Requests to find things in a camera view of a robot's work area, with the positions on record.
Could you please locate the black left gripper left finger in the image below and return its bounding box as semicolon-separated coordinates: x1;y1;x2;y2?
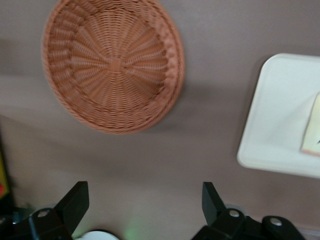
0;181;90;240

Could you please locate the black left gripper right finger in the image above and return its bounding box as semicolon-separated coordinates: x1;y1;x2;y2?
192;181;307;240

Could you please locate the cream packaged sandwich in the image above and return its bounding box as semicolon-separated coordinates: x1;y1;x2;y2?
299;92;320;158

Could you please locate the cream rectangular tray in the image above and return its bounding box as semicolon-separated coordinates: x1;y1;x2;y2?
236;52;320;180

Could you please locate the orange-brown round wicker basket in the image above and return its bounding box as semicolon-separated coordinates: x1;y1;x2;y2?
41;0;186;135

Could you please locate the white round object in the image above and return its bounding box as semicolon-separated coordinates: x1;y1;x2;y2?
79;229;118;240

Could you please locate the yellow and red package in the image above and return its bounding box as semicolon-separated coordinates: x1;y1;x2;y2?
0;147;11;200

